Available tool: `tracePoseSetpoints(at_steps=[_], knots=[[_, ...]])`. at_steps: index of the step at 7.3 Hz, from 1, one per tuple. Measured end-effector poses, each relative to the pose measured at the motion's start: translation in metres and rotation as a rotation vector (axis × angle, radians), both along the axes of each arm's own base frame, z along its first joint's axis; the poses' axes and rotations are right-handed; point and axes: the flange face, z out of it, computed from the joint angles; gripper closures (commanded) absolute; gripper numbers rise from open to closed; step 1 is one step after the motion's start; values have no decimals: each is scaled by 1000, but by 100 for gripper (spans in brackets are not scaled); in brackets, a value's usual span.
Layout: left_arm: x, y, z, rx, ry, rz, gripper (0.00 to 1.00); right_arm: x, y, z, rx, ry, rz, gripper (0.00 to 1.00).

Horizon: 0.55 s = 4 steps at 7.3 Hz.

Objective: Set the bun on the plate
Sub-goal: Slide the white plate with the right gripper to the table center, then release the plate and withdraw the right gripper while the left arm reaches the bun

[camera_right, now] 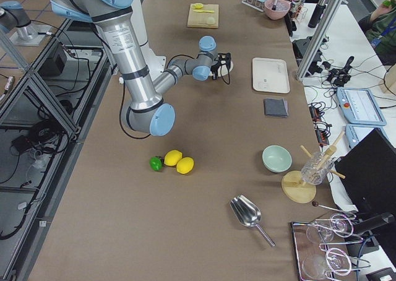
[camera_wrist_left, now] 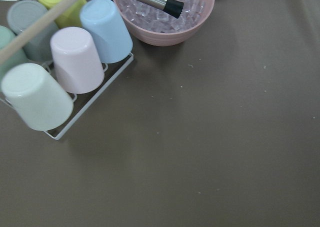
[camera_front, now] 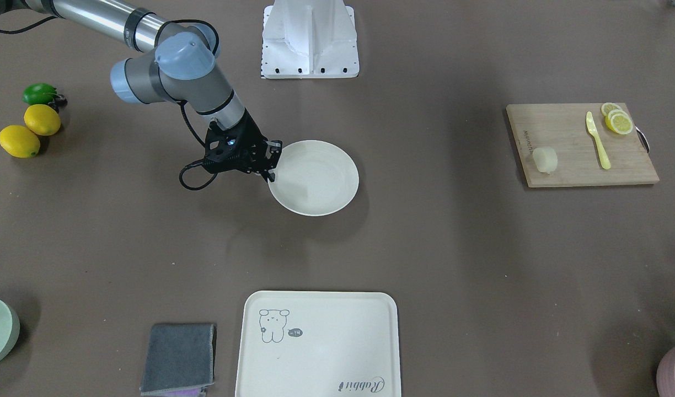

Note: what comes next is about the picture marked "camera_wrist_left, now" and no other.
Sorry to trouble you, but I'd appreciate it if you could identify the pink bowl of ice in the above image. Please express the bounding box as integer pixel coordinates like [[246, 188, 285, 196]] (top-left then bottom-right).
[[113, 0, 215, 47]]

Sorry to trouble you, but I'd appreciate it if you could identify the pink cup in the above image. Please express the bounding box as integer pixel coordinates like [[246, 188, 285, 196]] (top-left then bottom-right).
[[50, 26, 105, 94]]

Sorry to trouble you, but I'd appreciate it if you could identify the blue cup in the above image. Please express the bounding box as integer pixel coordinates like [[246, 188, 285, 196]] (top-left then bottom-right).
[[80, 0, 133, 64]]

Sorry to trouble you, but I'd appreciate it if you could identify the white cup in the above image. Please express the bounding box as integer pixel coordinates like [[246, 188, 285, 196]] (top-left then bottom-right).
[[1, 63, 74, 131]]

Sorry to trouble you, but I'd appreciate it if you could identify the yellow cup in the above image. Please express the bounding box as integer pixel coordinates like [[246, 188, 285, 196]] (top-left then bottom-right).
[[36, 0, 88, 30]]

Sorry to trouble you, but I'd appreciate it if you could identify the grey cup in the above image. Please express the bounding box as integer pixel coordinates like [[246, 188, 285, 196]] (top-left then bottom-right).
[[6, 0, 60, 63]]

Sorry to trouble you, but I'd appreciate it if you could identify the mint green cup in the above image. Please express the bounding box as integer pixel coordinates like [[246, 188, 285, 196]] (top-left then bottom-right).
[[0, 25, 29, 80]]

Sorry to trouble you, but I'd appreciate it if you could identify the white wire cup rack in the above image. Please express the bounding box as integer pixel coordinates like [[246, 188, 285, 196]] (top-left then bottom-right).
[[0, 52, 135, 141]]

